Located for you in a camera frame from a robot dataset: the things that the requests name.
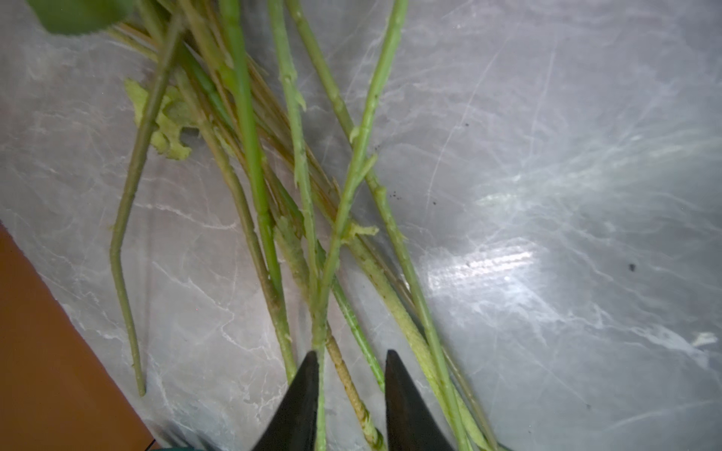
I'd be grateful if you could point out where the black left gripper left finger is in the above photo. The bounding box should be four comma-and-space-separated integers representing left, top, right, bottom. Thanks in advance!
252, 351, 320, 451

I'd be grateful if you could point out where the pink carnation flower stem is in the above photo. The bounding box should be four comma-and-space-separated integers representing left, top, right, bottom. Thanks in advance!
311, 0, 409, 450

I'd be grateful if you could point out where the yellow orange poppy stem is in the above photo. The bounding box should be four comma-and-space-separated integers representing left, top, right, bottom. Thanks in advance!
109, 1, 184, 397

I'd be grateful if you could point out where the pink peony flower stem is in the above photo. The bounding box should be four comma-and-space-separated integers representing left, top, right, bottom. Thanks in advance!
267, 1, 387, 450

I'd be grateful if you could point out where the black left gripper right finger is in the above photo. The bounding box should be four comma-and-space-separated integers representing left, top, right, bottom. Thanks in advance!
385, 350, 453, 451

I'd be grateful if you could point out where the cream white rose stem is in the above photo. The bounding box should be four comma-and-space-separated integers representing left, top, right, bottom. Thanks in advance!
286, 1, 489, 450

